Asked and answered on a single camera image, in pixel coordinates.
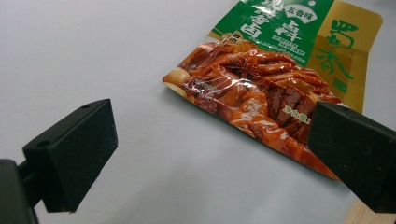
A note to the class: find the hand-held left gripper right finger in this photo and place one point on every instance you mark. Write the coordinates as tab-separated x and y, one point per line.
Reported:
351	149

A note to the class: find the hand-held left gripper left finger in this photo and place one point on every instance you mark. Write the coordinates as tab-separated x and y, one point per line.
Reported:
74	161

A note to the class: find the green and gold seasoning packet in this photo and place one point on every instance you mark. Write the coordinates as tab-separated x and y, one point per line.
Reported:
255	84

